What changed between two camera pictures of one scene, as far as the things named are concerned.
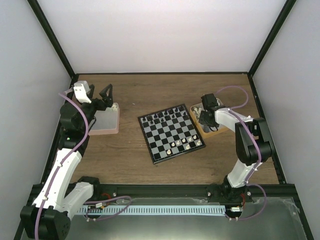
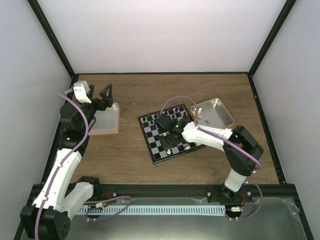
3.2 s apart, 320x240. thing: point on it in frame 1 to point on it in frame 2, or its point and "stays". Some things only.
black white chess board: x=170 y=133 stays
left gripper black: x=108 y=102 stays
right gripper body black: x=204 y=120 to x=169 y=143
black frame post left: x=49 y=32 stays
